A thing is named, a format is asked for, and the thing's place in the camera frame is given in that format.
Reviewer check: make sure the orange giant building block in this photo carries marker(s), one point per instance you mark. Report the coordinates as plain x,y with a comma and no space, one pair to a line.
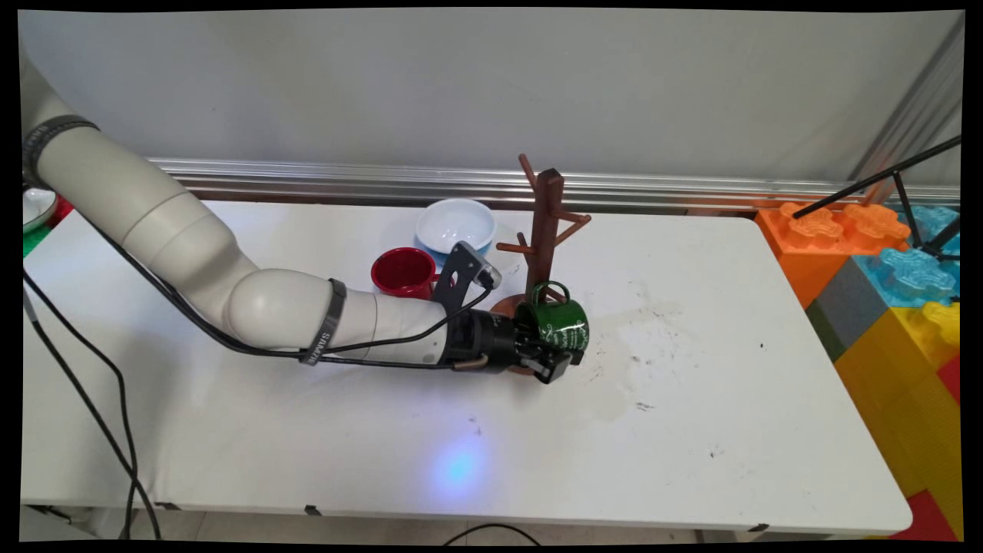
814,246

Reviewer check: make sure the brown wooden mug tree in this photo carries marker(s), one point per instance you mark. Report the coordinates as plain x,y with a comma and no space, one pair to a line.
547,230

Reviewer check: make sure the grey giant building block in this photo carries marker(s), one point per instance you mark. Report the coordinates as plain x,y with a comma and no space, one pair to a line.
848,307

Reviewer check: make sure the black tripod stand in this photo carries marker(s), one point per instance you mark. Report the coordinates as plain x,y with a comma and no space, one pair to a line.
875,179

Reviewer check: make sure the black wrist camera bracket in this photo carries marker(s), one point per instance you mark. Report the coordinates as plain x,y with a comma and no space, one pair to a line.
457,276

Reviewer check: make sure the blue bowl white inside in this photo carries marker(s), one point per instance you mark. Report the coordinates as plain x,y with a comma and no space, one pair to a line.
453,223

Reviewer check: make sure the green enamel mug white print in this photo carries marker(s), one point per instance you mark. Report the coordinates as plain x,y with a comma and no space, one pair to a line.
564,322

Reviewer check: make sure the red enamel mug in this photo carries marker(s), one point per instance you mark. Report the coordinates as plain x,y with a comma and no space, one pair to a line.
403,273

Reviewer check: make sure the green mat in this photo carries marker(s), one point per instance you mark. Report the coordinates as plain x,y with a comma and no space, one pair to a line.
31,240

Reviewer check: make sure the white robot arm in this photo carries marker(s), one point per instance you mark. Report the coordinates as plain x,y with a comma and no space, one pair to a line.
184,238

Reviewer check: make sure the aluminium frame post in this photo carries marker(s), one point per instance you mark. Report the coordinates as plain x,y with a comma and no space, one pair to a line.
914,107

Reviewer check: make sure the light blue giant building block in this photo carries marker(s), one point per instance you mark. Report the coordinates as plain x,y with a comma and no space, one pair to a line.
933,223
910,278

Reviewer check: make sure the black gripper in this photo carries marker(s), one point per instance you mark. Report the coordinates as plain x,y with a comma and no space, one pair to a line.
491,342

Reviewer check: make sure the red giant building block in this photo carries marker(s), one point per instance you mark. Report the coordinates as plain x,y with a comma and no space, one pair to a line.
925,518

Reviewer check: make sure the yellow giant building block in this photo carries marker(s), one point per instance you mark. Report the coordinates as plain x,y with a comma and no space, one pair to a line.
898,399

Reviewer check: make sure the aluminium frame rail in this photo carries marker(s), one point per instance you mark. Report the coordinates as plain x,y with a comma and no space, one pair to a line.
614,184

